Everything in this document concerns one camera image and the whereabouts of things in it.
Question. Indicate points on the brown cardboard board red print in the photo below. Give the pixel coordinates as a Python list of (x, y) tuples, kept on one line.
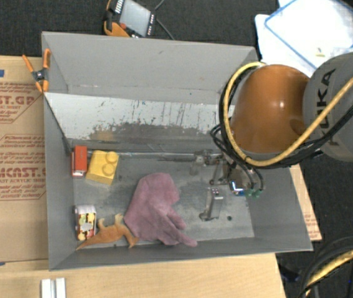
[(15, 216)]

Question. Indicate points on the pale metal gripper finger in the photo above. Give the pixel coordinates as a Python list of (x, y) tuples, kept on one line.
[(215, 202), (201, 158)]

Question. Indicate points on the grey metal bin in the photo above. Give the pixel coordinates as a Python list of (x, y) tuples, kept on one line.
[(163, 73)]

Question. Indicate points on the purple cloth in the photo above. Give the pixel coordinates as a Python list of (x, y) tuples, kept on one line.
[(154, 210)]

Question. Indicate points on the yellow building block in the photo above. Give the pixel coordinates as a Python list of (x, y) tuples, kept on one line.
[(101, 169)]

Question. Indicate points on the colourful printed toy box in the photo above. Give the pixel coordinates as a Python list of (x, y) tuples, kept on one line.
[(86, 222)]

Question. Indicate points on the red toy box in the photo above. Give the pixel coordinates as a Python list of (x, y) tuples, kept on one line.
[(79, 161)]

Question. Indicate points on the orange toy dinosaur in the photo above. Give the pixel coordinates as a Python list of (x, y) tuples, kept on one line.
[(111, 233)]

